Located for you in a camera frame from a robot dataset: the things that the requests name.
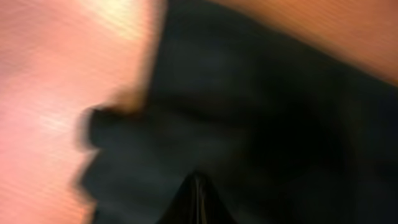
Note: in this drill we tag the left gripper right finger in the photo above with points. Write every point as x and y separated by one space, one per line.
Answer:
210 208

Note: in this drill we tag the black polo shirt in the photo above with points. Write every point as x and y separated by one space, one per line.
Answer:
286 133

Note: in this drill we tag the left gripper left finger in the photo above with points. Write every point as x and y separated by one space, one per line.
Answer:
183 207

